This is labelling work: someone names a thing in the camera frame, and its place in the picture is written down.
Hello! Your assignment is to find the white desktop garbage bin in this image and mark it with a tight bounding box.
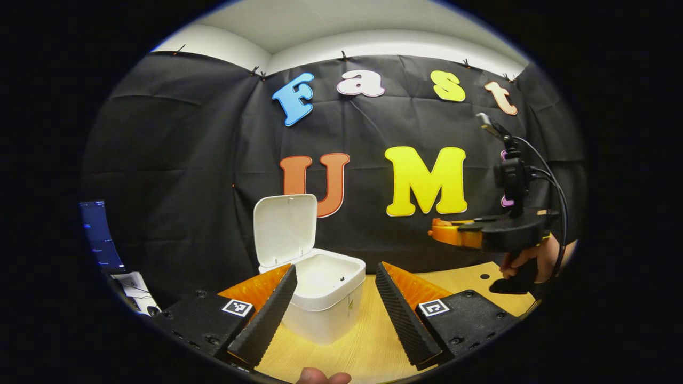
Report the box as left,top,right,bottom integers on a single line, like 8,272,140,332
253,194,367,345

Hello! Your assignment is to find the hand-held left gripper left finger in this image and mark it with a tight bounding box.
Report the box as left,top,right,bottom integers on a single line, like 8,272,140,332
160,264,298,369

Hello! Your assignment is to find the blue computer screen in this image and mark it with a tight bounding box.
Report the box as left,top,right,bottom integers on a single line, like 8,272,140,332
79,200,126,270

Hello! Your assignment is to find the black backdrop cloth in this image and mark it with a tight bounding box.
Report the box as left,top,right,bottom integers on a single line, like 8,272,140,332
80,51,587,310

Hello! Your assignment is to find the black cable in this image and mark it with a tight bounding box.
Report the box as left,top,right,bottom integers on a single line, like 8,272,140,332
512,136,569,278

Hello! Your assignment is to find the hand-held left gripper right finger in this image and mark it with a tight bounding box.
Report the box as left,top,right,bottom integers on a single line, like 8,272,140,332
375,261,521,371

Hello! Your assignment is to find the wooden desktop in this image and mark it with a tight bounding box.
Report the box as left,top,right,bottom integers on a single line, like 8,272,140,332
256,261,539,384

